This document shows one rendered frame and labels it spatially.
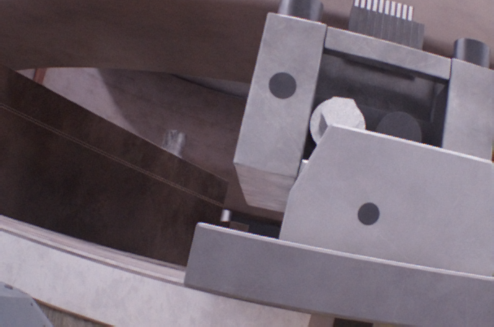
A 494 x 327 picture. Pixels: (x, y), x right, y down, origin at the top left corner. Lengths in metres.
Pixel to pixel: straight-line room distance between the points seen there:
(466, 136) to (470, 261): 0.39
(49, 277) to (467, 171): 0.45
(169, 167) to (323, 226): 1.88
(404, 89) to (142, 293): 0.53
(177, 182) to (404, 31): 1.55
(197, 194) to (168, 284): 1.89
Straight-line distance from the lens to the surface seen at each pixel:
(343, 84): 1.02
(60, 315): 0.76
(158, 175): 2.34
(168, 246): 2.47
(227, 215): 5.12
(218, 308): 0.69
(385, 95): 1.03
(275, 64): 0.90
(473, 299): 0.52
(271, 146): 0.87
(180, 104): 5.66
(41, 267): 0.74
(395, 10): 1.18
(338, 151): 0.54
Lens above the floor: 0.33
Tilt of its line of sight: 10 degrees up
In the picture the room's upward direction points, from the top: 13 degrees clockwise
